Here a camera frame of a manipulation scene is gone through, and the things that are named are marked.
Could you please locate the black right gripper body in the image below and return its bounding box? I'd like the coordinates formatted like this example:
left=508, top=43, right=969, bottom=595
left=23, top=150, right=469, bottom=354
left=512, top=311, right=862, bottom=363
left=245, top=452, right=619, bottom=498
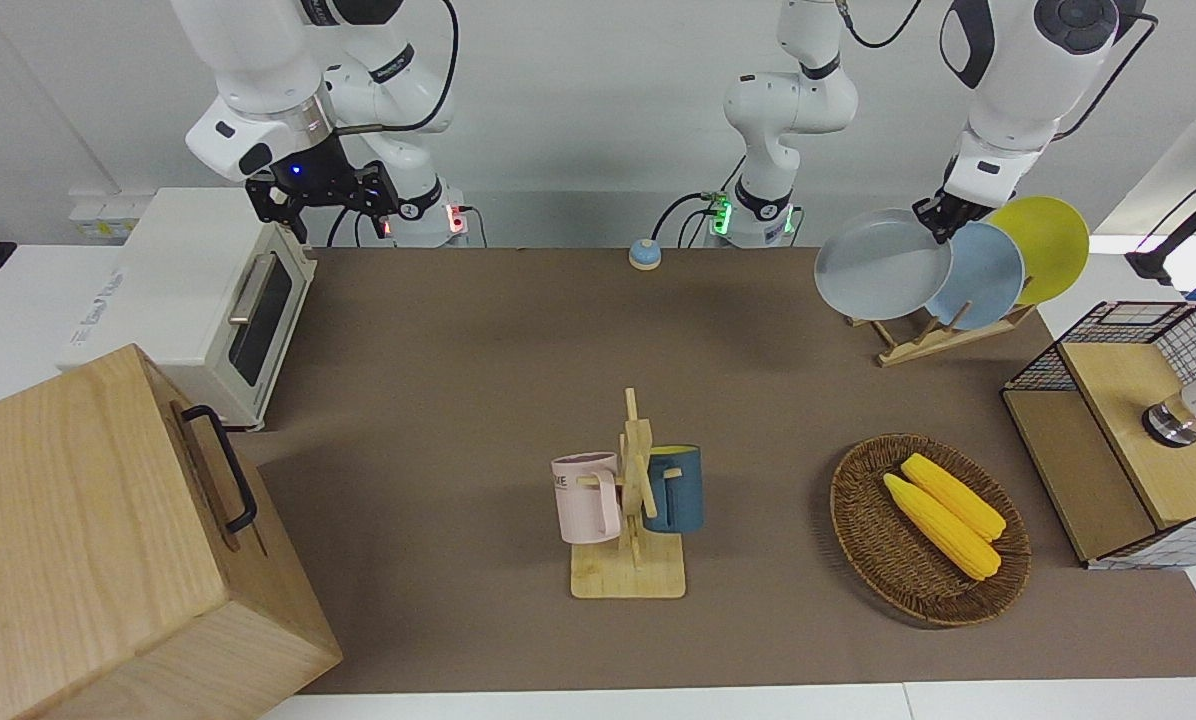
left=245, top=134, right=402, bottom=224

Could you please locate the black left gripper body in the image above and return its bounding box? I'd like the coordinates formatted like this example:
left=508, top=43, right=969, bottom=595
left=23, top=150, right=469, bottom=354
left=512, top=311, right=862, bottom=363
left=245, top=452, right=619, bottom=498
left=913, top=186, right=995, bottom=237

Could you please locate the gray plate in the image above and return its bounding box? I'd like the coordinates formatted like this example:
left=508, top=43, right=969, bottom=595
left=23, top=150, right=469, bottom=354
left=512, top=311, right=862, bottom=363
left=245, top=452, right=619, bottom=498
left=814, top=208, right=954, bottom=320

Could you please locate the light blue plate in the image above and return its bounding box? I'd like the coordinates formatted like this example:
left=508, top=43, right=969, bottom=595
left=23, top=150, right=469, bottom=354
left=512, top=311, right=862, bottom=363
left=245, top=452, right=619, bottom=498
left=923, top=222, right=1026, bottom=332

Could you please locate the yellow plate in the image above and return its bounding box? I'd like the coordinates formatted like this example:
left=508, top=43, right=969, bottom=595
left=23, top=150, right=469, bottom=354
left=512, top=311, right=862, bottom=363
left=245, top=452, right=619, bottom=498
left=989, top=196, right=1091, bottom=306

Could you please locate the wooden plate rack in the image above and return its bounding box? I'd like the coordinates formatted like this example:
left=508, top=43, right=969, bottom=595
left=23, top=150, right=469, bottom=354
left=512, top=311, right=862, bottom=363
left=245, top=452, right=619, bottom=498
left=848, top=298, right=1039, bottom=368

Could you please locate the white toaster oven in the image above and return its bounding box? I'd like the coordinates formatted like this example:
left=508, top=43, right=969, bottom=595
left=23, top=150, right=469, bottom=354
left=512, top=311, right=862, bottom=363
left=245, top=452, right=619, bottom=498
left=56, top=187, right=317, bottom=432

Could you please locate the brown table mat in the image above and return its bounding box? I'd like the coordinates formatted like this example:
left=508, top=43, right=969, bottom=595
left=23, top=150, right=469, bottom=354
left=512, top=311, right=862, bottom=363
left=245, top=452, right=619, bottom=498
left=228, top=246, right=1196, bottom=695

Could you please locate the yellow corn cob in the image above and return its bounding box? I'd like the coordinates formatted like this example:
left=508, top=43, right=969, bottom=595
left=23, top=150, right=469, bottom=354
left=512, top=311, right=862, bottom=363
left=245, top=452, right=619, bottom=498
left=901, top=453, right=1008, bottom=542
left=883, top=473, right=1002, bottom=581

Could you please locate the white silver device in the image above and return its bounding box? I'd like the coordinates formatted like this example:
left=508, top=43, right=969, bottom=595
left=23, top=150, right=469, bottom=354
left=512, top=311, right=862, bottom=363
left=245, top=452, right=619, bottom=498
left=1143, top=375, right=1196, bottom=448

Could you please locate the brown wicker basket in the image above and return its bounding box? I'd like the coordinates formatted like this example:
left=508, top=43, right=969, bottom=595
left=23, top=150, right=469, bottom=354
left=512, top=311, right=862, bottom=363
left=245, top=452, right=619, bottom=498
left=829, top=433, right=1033, bottom=629

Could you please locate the pink mug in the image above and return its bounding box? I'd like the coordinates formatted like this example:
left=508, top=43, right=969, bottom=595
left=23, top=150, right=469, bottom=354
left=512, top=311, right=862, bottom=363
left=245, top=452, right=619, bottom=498
left=551, top=452, right=623, bottom=546

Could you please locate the dark blue mug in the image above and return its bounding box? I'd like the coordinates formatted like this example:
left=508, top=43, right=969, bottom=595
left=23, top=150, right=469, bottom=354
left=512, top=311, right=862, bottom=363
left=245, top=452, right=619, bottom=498
left=643, top=445, right=705, bottom=535

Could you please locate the wooden drawer cabinet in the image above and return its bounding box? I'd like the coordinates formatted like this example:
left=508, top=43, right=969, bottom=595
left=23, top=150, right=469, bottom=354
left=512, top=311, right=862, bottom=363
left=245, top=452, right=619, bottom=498
left=0, top=343, right=344, bottom=720

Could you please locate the wooden mug tree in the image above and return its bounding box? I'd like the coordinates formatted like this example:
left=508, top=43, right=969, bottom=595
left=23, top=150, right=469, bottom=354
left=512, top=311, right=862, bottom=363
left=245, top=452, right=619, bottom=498
left=570, top=388, right=687, bottom=600

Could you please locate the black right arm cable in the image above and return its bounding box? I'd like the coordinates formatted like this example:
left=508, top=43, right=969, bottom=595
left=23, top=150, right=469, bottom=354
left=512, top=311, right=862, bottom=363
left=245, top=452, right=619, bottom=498
left=333, top=0, right=460, bottom=136

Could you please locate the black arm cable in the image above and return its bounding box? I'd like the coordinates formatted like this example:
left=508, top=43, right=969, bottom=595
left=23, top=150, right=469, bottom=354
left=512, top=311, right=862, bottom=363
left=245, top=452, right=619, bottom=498
left=1050, top=12, right=1159, bottom=141
left=333, top=0, right=460, bottom=136

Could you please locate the black camera stand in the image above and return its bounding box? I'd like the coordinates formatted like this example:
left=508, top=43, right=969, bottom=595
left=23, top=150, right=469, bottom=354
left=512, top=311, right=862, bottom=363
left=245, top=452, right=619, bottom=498
left=1125, top=160, right=1196, bottom=286

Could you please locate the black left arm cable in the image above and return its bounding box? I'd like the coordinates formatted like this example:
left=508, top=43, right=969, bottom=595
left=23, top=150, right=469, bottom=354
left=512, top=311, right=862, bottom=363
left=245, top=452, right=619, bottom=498
left=1050, top=12, right=1159, bottom=141

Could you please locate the black wire wooden shelf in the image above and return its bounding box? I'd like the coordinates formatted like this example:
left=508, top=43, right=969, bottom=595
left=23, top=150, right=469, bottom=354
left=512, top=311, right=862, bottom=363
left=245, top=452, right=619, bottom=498
left=1001, top=300, right=1196, bottom=572

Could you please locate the black drawer handle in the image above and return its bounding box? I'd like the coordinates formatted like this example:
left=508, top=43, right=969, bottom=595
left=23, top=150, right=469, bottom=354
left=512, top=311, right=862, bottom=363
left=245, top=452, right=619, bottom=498
left=181, top=405, right=259, bottom=534

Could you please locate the black base cable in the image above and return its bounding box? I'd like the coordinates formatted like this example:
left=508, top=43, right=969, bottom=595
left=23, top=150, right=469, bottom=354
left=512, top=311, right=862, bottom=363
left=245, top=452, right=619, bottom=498
left=653, top=190, right=727, bottom=248

